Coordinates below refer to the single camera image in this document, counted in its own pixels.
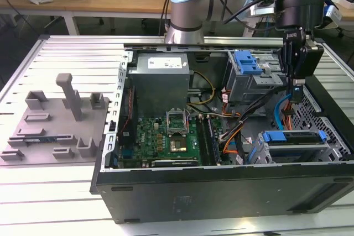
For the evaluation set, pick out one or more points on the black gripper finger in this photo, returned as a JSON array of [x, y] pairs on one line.
[[300, 64], [285, 62]]

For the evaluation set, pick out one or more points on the hard disk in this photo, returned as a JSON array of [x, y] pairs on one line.
[[301, 137]]

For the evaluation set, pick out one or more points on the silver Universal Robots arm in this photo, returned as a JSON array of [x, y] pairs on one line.
[[188, 6]]

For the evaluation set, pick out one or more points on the grey metal disk bay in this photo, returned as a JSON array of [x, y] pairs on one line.
[[332, 151]]

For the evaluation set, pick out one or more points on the blue plastic cage latch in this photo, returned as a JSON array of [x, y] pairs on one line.
[[246, 63]]

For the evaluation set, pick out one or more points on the wooden desk with clutter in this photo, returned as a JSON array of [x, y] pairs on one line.
[[345, 12]]

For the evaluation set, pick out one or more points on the grey drive cage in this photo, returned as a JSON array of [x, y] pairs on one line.
[[243, 86]]

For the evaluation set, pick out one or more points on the installed RAM stick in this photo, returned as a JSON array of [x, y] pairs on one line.
[[215, 144]]

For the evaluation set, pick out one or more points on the black RAM slot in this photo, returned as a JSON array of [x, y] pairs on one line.
[[208, 142], [201, 139]]

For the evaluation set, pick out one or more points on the grey power supply unit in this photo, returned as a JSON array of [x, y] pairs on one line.
[[157, 89]]

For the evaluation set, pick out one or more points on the CPU socket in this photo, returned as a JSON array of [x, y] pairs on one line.
[[178, 144]]

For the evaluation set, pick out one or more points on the black open PC case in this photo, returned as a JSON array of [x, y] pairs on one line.
[[221, 197]]

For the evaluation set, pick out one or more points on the black graphics card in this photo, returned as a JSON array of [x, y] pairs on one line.
[[174, 163]]

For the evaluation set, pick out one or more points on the green motherboard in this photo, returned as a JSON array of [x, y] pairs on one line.
[[149, 136]]

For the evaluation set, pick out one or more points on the wooden desk with white legs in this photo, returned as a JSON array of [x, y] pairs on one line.
[[83, 1]]

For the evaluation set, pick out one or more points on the grey parts rack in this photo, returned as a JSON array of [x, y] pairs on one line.
[[55, 128]]

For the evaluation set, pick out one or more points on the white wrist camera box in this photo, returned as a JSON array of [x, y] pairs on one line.
[[262, 9]]

